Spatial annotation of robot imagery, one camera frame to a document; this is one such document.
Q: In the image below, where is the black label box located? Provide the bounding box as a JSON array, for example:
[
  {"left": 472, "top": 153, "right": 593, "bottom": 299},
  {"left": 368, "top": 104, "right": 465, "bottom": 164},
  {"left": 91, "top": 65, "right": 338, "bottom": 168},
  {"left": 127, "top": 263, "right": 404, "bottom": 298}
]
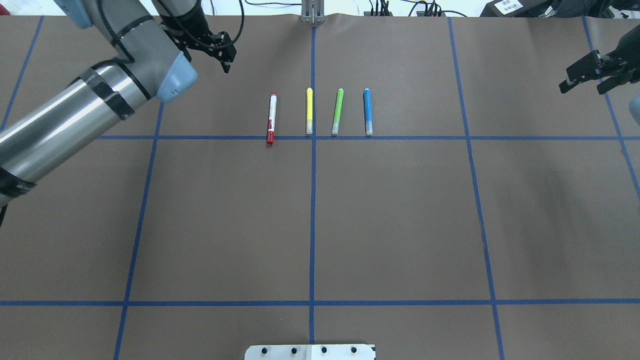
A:
[{"left": 480, "top": 0, "right": 553, "bottom": 18}]

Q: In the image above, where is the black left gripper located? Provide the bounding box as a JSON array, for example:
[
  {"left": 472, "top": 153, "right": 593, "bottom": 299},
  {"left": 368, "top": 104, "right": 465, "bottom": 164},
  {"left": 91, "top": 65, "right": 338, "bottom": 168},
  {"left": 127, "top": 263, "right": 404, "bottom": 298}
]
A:
[{"left": 158, "top": 0, "right": 238, "bottom": 75}]

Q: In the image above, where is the green highlighter pen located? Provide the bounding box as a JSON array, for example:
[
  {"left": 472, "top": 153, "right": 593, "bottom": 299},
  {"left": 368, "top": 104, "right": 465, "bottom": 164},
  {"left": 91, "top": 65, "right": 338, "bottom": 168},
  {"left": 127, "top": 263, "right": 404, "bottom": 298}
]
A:
[{"left": 331, "top": 88, "right": 345, "bottom": 137}]

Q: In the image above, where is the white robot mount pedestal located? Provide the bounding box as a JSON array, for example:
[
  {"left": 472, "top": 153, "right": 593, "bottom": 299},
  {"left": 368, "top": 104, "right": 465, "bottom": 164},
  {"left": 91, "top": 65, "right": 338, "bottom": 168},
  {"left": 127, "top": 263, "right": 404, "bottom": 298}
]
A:
[{"left": 244, "top": 343, "right": 377, "bottom": 360}]

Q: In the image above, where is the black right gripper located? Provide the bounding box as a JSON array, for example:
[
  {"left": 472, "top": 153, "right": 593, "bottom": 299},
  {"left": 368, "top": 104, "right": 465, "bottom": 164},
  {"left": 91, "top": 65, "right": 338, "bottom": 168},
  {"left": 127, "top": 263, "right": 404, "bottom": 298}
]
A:
[{"left": 558, "top": 25, "right": 640, "bottom": 95}]

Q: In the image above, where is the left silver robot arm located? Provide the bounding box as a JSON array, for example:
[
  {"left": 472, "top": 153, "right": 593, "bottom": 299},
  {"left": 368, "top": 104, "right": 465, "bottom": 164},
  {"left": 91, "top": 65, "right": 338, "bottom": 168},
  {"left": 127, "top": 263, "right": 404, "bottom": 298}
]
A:
[{"left": 0, "top": 0, "right": 243, "bottom": 209}]

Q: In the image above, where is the yellow highlighter pen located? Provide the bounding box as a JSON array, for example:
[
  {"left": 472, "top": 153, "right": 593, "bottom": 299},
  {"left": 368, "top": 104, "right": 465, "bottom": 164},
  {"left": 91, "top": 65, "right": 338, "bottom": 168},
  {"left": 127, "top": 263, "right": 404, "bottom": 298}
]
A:
[{"left": 305, "top": 87, "right": 314, "bottom": 136}]

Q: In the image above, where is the red and white marker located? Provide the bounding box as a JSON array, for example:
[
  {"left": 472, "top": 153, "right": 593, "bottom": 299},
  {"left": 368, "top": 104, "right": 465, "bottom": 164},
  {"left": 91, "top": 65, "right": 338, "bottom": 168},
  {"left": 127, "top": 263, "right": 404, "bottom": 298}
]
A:
[{"left": 266, "top": 93, "right": 278, "bottom": 146}]

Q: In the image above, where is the blue highlighter pen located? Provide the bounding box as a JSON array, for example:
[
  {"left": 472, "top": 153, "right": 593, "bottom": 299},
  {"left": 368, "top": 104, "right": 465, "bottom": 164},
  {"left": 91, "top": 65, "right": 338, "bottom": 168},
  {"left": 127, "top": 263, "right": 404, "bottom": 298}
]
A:
[{"left": 363, "top": 88, "right": 373, "bottom": 137}]

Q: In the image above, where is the aluminium frame post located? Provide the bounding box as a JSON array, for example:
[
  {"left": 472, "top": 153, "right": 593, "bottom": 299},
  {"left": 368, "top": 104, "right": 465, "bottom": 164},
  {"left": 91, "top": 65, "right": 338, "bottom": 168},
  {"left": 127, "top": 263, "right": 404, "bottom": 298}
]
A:
[{"left": 300, "top": 0, "right": 326, "bottom": 25}]

